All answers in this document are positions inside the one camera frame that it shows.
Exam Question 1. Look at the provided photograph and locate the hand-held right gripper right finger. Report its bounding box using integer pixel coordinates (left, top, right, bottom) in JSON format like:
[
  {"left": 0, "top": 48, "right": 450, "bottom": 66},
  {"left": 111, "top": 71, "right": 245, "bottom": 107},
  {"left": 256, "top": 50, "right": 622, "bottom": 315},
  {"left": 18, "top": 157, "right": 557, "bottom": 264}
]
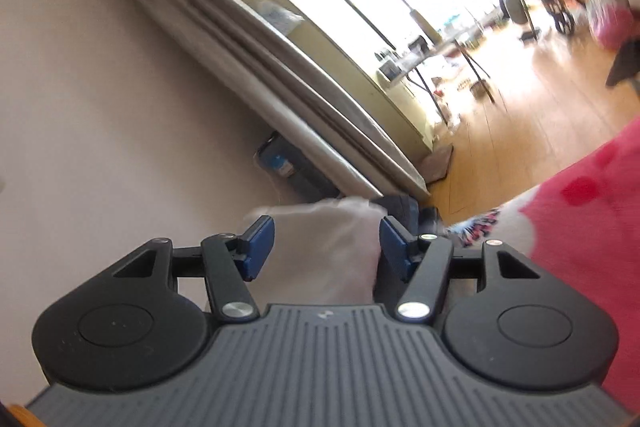
[{"left": 379, "top": 217, "right": 541, "bottom": 324}]

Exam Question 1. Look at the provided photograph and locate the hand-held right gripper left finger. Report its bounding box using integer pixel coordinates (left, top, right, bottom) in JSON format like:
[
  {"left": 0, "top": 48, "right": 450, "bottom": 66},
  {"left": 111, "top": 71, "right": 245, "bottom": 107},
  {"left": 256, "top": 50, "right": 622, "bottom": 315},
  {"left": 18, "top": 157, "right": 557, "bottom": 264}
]
[{"left": 112, "top": 215, "right": 277, "bottom": 323}]

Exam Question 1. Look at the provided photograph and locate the white button shirt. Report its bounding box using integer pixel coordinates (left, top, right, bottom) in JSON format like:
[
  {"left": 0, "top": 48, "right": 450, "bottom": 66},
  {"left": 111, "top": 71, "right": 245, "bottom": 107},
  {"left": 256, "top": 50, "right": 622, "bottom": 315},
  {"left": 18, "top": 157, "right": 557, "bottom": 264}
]
[{"left": 240, "top": 196, "right": 386, "bottom": 305}]

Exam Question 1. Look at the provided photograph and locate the dark folded garment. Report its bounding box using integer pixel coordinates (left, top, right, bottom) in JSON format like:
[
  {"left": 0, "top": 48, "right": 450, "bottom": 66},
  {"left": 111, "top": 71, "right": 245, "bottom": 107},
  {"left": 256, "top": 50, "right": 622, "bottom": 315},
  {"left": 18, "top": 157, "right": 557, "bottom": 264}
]
[{"left": 370, "top": 193, "right": 446, "bottom": 305}]

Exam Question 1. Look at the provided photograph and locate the grey curtain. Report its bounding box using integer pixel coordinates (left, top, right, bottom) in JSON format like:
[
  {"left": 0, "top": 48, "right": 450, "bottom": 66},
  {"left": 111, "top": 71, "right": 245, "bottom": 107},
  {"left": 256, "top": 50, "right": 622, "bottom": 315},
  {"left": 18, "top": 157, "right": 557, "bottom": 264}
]
[{"left": 95, "top": 0, "right": 436, "bottom": 208}]

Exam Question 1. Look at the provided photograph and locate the folding table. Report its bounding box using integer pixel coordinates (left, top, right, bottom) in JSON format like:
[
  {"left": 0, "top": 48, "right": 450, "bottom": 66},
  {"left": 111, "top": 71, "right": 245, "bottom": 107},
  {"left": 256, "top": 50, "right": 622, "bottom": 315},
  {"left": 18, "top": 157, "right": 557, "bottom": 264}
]
[{"left": 377, "top": 32, "right": 496, "bottom": 125}]

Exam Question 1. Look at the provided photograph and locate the red floral blanket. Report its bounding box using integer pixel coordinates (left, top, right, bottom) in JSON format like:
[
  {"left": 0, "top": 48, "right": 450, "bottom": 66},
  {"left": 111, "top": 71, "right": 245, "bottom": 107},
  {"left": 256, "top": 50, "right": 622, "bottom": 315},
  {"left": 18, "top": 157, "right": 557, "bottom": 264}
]
[{"left": 440, "top": 2, "right": 640, "bottom": 413}]

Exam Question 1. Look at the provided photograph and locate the grey office chair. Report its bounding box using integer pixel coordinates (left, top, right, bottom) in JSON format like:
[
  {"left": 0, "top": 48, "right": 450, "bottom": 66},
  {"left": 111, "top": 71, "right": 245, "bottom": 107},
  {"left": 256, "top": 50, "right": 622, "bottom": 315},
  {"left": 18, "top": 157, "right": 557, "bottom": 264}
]
[{"left": 497, "top": 0, "right": 538, "bottom": 42}]

